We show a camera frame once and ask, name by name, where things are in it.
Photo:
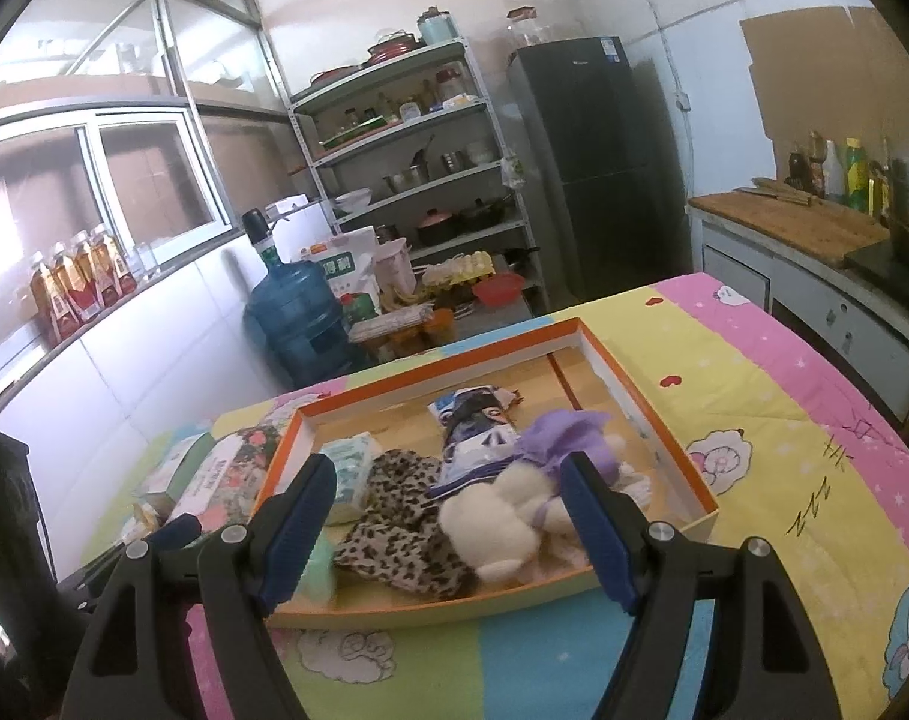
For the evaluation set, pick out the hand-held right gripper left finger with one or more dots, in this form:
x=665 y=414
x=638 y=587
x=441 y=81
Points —
x=297 y=532

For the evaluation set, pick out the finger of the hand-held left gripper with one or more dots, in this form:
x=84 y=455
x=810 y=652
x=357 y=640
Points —
x=177 y=532

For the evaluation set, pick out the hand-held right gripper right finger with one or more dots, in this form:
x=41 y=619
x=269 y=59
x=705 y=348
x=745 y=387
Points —
x=600 y=540

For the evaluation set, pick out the large white green tissue pack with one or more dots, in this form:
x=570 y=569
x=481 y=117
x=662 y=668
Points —
x=353 y=472

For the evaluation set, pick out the leopard print cloth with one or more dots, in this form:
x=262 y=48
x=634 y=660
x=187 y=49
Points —
x=394 y=517

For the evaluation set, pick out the cream plush toy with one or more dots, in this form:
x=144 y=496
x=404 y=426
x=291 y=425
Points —
x=492 y=525

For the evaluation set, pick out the purple cloth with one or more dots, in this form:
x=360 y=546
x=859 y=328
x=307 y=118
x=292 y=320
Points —
x=567 y=435

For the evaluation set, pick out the orange-rimmed cardboard box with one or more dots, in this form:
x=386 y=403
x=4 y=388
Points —
x=499 y=382

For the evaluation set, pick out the green white tissue box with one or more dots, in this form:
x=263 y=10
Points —
x=173 y=465

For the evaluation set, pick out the floral tissue pack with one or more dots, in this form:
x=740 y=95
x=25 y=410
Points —
x=229 y=472

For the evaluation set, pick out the colourful cartoon printed blanket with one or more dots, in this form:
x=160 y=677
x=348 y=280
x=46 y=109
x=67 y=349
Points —
x=762 y=427

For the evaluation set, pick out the blue water jug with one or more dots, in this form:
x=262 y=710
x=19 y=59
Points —
x=297 y=315

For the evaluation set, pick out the orange drink bottle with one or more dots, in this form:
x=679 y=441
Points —
x=96 y=274
x=49 y=300
x=72 y=285
x=115 y=262

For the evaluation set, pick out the noodle packs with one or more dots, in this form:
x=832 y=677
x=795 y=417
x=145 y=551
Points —
x=390 y=324

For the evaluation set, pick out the red plastic basin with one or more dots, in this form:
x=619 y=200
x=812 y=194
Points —
x=499 y=289

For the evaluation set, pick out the clear drinking glass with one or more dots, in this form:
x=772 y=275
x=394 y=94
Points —
x=145 y=261

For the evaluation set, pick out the white flour bag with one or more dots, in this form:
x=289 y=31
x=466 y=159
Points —
x=342 y=262

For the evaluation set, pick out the black water pump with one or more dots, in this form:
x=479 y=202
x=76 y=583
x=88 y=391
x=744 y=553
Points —
x=258 y=229

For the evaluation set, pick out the egg tray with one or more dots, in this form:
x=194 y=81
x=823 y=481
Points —
x=462 y=266

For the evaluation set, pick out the grey kitchen counter cabinet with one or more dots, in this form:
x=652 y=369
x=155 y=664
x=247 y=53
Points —
x=799 y=300

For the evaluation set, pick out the red lidded pot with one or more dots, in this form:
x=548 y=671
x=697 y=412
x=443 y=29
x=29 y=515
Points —
x=434 y=226

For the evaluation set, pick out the white bowl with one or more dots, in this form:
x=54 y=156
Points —
x=353 y=201

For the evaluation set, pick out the sliding window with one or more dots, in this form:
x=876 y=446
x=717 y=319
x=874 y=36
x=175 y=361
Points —
x=147 y=172

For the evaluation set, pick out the wooden cutting board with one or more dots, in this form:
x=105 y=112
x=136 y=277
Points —
x=784 y=221

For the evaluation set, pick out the dark refrigerator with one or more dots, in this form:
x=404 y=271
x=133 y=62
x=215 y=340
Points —
x=597 y=165

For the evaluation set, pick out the black induction cooktop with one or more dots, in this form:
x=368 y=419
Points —
x=874 y=259

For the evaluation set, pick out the row of condiment bottles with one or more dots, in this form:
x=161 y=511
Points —
x=855 y=172

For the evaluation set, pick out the flat red pan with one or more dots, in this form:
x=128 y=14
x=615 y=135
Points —
x=334 y=76

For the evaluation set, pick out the grey metal shelf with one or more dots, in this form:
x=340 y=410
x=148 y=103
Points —
x=379 y=75

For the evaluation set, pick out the red lidded pan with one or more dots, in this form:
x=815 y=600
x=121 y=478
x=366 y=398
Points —
x=390 y=49

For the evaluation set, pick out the glass jar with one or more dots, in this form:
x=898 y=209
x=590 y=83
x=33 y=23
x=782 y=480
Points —
x=529 y=30

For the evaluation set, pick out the brown cardboard wall sheet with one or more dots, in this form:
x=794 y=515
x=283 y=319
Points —
x=822 y=67

